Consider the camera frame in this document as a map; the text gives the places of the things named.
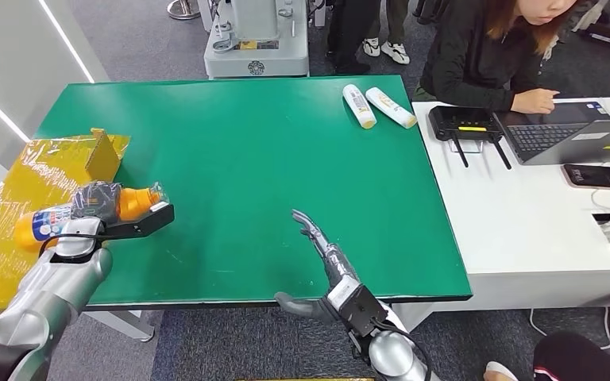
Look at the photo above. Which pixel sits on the person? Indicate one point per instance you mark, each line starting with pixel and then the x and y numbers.
pixel 468 63
pixel 352 37
pixel 573 357
pixel 389 50

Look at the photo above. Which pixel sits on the black router with antennas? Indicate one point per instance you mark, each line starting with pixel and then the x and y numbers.
pixel 458 122

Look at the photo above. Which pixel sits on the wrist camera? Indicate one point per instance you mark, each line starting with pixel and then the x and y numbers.
pixel 142 223
pixel 363 313

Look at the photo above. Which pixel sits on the black smartphone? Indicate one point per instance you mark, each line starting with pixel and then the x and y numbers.
pixel 597 177

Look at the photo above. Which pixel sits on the grey laptop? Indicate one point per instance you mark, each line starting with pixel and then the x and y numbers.
pixel 578 145

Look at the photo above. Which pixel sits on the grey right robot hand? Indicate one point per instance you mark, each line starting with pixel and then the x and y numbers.
pixel 336 265

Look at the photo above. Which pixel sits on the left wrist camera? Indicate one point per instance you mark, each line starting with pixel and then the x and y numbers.
pixel 142 223

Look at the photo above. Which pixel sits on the orange detergent bottle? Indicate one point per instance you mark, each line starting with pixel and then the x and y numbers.
pixel 136 202

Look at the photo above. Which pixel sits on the white desk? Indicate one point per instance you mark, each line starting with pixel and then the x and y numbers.
pixel 536 226

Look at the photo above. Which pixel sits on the round metal post base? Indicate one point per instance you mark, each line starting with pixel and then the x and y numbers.
pixel 183 9

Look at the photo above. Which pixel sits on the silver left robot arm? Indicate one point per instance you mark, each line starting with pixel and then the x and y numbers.
pixel 47 294

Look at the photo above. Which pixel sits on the white bottle grey label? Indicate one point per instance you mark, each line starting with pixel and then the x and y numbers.
pixel 359 106

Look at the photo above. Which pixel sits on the green table mat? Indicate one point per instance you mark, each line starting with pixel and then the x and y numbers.
pixel 257 158

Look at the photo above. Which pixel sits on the white table leg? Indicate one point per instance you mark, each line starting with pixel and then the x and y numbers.
pixel 126 326

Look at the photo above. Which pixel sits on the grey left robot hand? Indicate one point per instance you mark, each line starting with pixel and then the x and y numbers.
pixel 97 200

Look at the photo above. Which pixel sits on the white bottle orange label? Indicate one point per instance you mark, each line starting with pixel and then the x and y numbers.
pixel 391 107

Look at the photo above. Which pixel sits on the grey machine stand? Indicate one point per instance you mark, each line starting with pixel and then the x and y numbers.
pixel 256 52

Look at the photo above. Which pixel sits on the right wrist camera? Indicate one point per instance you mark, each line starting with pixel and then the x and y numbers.
pixel 363 313

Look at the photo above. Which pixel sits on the yellow taped cardboard box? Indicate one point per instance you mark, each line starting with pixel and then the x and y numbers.
pixel 0 273

